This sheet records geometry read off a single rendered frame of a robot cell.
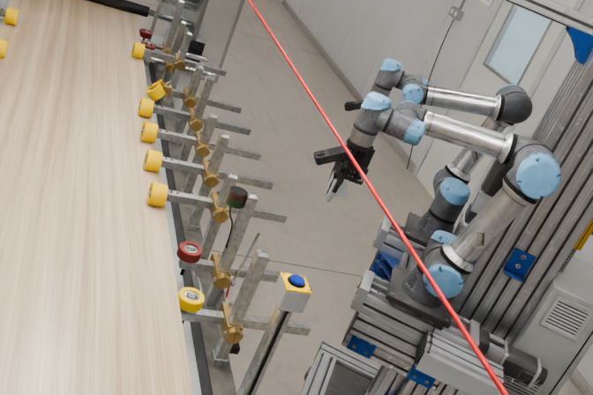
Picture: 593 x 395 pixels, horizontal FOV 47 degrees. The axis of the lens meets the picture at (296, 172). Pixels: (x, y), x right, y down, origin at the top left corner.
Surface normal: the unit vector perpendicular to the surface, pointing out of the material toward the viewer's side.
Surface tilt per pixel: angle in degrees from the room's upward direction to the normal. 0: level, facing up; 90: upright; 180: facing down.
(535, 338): 90
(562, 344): 90
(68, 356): 0
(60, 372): 0
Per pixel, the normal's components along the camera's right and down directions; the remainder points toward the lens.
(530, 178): -0.12, 0.25
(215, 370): 0.35, -0.85
